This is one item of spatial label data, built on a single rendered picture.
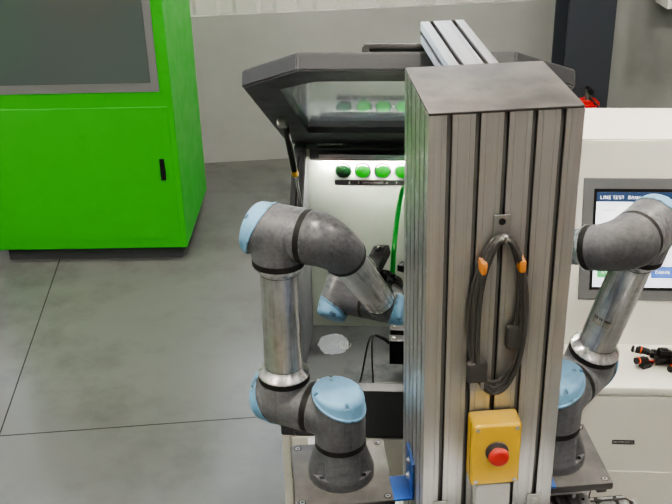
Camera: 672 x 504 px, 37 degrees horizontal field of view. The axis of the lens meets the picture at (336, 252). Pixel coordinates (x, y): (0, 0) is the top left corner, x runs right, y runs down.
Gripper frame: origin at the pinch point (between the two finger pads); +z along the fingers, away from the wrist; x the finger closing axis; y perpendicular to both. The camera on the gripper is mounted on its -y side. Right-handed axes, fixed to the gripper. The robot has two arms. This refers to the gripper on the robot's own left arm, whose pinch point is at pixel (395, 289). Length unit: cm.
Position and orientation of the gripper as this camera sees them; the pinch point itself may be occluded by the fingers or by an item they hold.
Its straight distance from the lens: 274.2
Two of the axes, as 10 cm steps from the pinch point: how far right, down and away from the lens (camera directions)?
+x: 8.9, -0.5, -4.5
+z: 4.4, 3.6, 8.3
